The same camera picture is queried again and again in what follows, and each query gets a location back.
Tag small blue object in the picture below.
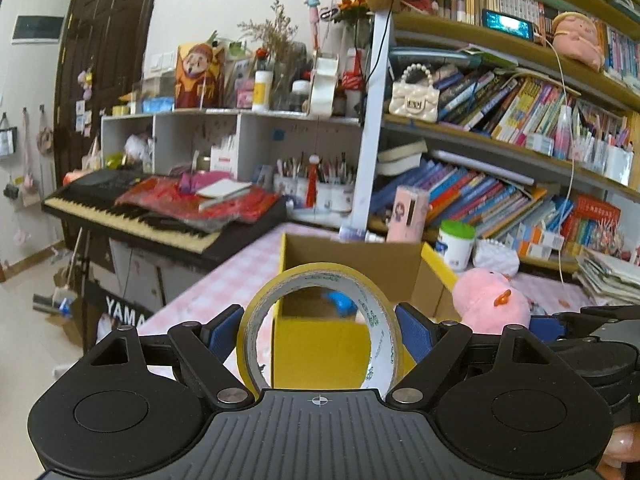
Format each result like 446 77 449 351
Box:
325 292 359 319

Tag stack of papers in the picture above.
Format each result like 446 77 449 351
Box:
575 247 640 307

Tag white ribbon roll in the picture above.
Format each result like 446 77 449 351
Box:
307 55 344 117

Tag white cubby shelf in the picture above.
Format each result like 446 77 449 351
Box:
100 109 364 227

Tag dark brown door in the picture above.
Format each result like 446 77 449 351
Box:
52 0 167 196

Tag dried flower bunch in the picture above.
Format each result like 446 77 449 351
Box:
237 0 307 111

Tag yellow cardboard box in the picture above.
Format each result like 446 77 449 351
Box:
270 232 458 392

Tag red patterned bag pile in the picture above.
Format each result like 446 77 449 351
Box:
114 176 284 233

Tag pink plush toy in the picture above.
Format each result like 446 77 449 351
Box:
452 267 532 333

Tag pile of leaning books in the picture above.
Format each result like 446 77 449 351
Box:
434 66 576 152
370 157 576 262

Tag clear container blue lid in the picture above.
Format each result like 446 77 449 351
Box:
389 46 518 70

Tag unicorn ornament pen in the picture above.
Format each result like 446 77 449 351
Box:
305 0 325 52

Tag person's right hand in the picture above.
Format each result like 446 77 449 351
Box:
597 422 640 480

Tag white notebook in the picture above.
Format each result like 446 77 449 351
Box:
196 180 253 200

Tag magenta cloth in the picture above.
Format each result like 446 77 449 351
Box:
177 170 236 195

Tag orange artificial flowers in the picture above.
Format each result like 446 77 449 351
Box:
332 0 373 25

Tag white bottle yellow label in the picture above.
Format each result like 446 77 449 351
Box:
251 70 273 112

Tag white pearl-handled handbag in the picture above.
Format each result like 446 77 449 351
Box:
390 62 441 123

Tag black wall panel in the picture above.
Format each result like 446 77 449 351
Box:
11 15 66 44

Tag small spray bottle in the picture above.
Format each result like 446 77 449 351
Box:
339 225 386 244

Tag smartphone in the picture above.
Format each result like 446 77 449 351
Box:
481 8 535 41

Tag pink rectangular box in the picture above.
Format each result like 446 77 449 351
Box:
387 185 430 244

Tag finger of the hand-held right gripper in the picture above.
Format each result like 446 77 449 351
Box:
529 311 601 345
552 304 640 323

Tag white jar green lid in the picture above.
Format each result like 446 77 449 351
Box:
436 220 477 272

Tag red boxed book set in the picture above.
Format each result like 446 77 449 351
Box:
562 195 627 261

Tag yellow tape roll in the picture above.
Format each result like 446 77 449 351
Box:
237 262 404 403

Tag white pen cup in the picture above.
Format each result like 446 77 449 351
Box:
315 152 354 214
274 157 302 209

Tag fortune god printed box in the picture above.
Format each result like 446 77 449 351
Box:
175 44 226 110

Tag white red-print box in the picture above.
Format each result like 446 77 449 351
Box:
210 135 240 177

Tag black electronic keyboard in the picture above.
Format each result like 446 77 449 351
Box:
41 169 289 271

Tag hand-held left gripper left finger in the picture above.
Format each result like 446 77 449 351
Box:
80 305 256 408

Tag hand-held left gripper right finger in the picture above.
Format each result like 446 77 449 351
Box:
384 302 561 407

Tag hanging tote bag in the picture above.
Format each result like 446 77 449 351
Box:
0 112 19 159

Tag pink checked tablecloth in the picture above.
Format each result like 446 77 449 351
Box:
135 220 640 361

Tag wooden bookshelf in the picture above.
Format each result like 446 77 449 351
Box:
350 0 640 281

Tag white cable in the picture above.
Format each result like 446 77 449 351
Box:
532 34 577 286

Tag thick grey book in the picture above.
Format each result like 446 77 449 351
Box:
376 140 430 177

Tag black keyboard stand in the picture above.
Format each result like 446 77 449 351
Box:
74 225 168 352

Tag pink doll plush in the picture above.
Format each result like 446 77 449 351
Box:
551 11 606 72

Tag white quilted purse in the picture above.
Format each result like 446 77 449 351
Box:
472 241 521 277

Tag pink hanging bag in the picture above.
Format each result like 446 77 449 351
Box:
36 106 55 156

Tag white plastic bag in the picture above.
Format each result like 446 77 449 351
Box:
124 132 153 173

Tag white pen holder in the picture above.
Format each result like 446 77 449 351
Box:
570 110 636 186

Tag red tassel ornament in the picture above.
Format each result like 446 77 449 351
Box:
306 155 321 208

